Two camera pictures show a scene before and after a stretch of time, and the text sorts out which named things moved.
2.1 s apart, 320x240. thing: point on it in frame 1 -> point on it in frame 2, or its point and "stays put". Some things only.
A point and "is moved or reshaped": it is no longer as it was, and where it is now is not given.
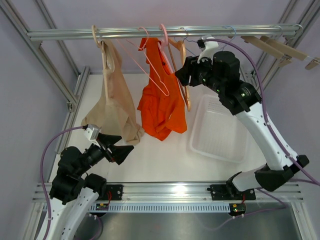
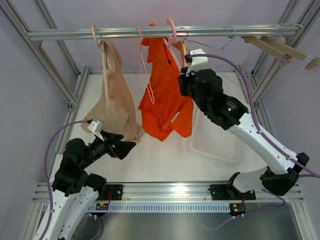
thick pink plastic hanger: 162,45 -> 170,41
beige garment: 114,111 stays put
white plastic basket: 216,133 stays put
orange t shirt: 162,103 is moved or reshaped
